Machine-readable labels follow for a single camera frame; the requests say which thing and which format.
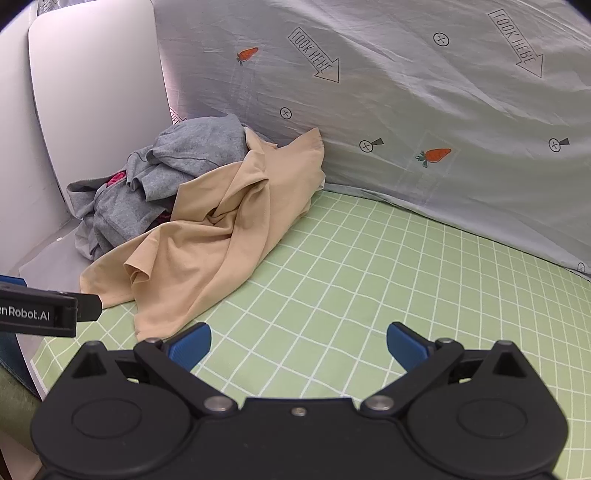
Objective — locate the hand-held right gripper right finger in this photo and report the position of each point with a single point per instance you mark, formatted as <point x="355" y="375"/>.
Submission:
<point x="407" y="346"/>

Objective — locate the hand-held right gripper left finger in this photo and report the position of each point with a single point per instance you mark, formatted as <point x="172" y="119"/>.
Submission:
<point x="189" y="345"/>

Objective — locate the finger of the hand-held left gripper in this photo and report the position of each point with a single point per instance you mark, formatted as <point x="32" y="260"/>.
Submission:
<point x="90" y="307"/>

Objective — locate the beige long-sleeved shirt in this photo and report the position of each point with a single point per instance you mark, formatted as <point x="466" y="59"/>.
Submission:
<point x="221" y="240"/>

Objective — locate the pile of clothes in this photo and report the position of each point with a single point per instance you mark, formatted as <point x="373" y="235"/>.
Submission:
<point x="184" y="147"/>

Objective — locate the white headboard panel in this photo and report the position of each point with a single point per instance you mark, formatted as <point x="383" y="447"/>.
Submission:
<point x="18" y="161"/>
<point x="92" y="92"/>

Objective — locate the grey carrot-print blanket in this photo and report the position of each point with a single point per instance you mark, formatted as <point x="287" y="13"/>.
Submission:
<point x="415" y="92"/>

